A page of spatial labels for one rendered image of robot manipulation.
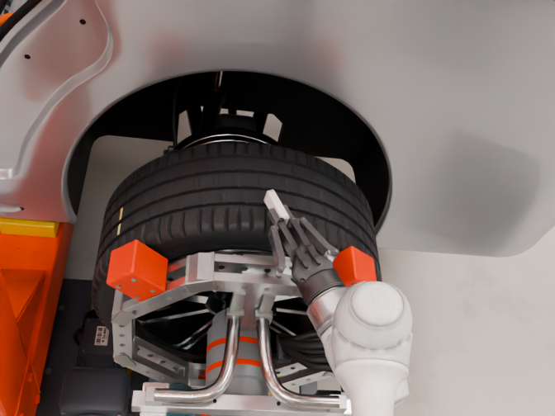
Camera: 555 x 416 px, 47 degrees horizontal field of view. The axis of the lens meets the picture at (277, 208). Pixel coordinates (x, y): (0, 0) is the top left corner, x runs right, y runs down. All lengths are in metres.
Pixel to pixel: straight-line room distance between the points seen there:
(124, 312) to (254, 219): 0.32
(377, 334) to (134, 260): 0.52
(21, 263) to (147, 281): 0.60
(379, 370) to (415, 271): 1.89
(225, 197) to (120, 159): 1.65
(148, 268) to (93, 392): 0.71
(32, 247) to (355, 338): 1.10
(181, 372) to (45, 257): 0.46
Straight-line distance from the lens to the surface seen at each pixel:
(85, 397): 1.85
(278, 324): 1.57
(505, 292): 2.88
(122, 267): 1.20
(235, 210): 1.21
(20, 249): 1.77
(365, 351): 0.87
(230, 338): 1.25
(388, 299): 0.86
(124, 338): 1.41
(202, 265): 1.20
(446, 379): 2.55
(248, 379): 1.33
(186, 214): 1.23
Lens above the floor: 2.13
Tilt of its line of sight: 51 degrees down
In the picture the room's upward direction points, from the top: 16 degrees clockwise
